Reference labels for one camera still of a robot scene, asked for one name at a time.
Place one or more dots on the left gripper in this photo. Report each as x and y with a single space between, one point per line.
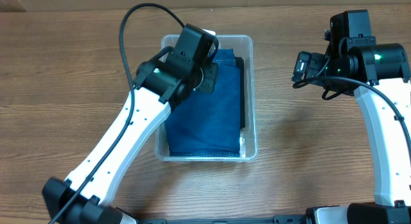
209 77

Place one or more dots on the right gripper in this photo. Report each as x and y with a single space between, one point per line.
321 63

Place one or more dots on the black cloth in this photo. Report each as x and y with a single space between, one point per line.
241 66

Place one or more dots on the clear plastic storage container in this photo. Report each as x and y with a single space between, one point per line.
243 47

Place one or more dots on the blue denim jeans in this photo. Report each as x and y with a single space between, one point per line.
208 125

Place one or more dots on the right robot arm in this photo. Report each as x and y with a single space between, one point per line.
378 77

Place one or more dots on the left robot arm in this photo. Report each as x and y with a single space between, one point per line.
161 83

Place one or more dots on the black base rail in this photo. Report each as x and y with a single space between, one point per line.
277 219

